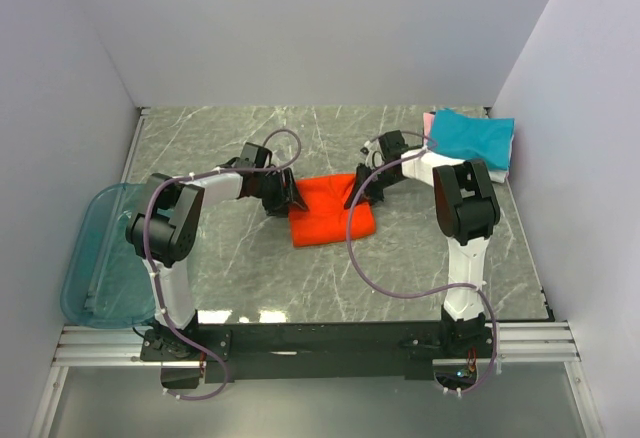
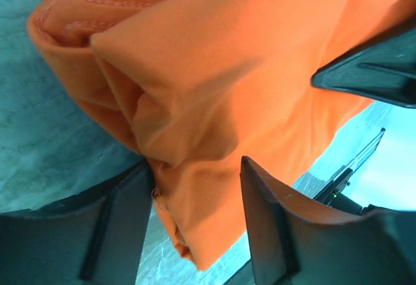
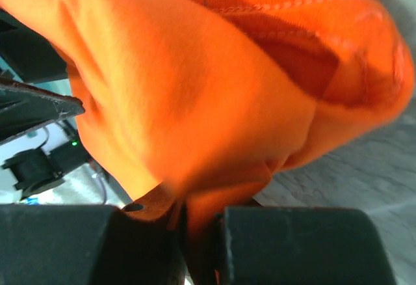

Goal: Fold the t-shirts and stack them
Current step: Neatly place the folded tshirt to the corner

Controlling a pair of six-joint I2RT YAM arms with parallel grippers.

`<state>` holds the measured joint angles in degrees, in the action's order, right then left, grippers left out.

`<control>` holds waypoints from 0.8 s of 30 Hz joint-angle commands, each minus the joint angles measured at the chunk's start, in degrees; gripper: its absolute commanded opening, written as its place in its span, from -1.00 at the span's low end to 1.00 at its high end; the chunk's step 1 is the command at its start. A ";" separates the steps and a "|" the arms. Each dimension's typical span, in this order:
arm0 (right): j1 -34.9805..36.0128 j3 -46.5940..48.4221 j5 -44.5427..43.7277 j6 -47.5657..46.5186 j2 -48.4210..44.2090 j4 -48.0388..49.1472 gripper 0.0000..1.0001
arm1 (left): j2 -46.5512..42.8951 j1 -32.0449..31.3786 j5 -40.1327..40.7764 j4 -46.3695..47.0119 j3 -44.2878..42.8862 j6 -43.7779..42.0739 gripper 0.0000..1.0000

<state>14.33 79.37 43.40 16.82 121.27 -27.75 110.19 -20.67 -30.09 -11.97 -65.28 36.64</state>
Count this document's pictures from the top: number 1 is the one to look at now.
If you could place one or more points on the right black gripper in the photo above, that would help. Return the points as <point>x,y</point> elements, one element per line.
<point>370,195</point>

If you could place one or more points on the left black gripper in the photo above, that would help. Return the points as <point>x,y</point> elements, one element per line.
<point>285,196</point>

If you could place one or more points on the orange t-shirt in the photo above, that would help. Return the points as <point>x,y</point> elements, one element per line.
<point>325,221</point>

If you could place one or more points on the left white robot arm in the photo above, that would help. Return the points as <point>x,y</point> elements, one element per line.
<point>163,228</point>

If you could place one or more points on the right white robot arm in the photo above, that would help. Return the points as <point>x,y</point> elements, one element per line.
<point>467,211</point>

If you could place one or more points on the folded pink t-shirt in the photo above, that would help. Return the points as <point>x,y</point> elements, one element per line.
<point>428,119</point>

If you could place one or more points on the folded teal t-shirt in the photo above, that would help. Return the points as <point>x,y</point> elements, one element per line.
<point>461,137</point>

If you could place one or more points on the black base bar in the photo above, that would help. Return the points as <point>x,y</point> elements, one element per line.
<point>232,352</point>

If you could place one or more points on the blue plastic bin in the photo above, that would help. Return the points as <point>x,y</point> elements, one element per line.
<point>106,284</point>

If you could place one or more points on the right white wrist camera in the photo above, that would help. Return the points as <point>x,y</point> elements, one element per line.
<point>371,154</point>

